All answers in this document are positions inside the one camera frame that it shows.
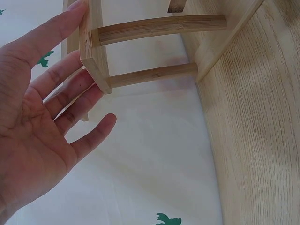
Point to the light wooden rack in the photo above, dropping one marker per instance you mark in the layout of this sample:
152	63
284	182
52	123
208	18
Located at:
161	25

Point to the person's left hand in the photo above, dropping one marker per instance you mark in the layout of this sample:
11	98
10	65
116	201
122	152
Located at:
25	131

